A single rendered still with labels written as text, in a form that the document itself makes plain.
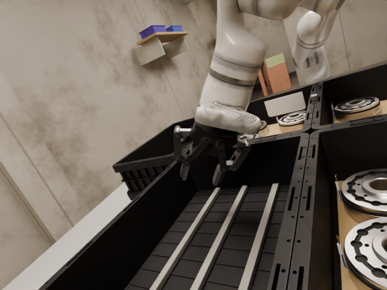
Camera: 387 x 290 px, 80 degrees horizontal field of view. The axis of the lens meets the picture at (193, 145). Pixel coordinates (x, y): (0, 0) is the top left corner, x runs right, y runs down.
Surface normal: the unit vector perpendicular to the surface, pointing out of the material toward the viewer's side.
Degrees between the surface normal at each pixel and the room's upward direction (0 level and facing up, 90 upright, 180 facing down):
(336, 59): 90
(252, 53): 107
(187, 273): 0
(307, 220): 0
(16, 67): 90
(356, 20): 90
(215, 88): 74
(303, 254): 0
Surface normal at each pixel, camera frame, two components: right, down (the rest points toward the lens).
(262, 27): -0.37, 0.41
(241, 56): -0.11, 0.47
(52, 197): 0.85, -0.20
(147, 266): -0.37, -0.89
